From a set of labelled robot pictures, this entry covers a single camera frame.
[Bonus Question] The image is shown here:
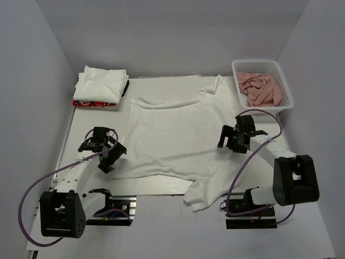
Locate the white printed t-shirt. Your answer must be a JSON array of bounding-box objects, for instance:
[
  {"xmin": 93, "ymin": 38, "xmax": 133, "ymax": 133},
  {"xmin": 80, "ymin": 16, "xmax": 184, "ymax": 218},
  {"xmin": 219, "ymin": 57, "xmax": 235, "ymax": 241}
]
[{"xmin": 115, "ymin": 76, "xmax": 247, "ymax": 212}]

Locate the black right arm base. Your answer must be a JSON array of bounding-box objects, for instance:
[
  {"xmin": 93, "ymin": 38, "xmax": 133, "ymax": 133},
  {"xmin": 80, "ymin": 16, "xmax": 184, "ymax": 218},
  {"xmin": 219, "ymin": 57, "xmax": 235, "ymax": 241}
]
[{"xmin": 219, "ymin": 193, "xmax": 277, "ymax": 230}]

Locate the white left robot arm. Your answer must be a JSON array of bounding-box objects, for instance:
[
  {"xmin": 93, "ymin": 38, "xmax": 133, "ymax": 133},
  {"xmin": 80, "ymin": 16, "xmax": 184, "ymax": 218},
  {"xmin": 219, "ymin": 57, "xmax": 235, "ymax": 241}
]
[{"xmin": 39, "ymin": 127, "xmax": 127, "ymax": 238}]

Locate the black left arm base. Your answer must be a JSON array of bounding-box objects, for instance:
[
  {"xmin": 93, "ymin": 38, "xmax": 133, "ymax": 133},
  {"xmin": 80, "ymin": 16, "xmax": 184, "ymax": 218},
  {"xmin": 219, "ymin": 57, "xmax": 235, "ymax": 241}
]
[{"xmin": 86, "ymin": 196, "xmax": 137, "ymax": 226}]

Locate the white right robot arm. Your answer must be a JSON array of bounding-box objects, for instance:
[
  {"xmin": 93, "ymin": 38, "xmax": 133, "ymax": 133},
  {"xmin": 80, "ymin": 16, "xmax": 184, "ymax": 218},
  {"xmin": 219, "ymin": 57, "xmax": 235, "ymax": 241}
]
[{"xmin": 217, "ymin": 114, "xmax": 320, "ymax": 217}]

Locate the pink t-shirt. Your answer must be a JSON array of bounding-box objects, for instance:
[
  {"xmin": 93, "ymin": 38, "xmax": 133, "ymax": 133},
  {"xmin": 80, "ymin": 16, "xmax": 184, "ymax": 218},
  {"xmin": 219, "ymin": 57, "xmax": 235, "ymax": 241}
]
[{"xmin": 236, "ymin": 71, "xmax": 282, "ymax": 107}]

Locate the white plastic basket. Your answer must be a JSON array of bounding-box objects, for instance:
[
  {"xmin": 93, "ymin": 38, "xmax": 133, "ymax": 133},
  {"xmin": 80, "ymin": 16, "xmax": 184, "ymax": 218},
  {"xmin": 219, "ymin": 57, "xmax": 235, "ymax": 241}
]
[{"xmin": 232, "ymin": 59, "xmax": 293, "ymax": 114}]

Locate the red patterned folded t-shirt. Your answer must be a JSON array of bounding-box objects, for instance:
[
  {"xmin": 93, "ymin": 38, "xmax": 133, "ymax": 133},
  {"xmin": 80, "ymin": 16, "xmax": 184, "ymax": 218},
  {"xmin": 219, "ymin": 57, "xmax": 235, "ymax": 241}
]
[{"xmin": 72, "ymin": 100, "xmax": 118, "ymax": 108}]

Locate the white folded t-shirt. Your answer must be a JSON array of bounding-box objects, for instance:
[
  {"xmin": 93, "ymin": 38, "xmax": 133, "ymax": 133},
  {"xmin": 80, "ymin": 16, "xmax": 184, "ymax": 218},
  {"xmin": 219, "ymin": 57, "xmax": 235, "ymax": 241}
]
[{"xmin": 73, "ymin": 66, "xmax": 129, "ymax": 104}]

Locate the black folded t-shirt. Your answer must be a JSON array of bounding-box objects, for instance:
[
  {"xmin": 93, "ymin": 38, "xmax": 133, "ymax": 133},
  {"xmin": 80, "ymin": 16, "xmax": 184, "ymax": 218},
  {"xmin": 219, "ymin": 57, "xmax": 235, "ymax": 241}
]
[{"xmin": 120, "ymin": 80, "xmax": 130, "ymax": 101}]

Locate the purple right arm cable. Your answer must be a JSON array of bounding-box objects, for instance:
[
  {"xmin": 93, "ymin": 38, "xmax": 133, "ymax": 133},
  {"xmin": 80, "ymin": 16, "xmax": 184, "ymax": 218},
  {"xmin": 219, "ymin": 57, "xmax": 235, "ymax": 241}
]
[{"xmin": 225, "ymin": 109, "xmax": 297, "ymax": 225}]

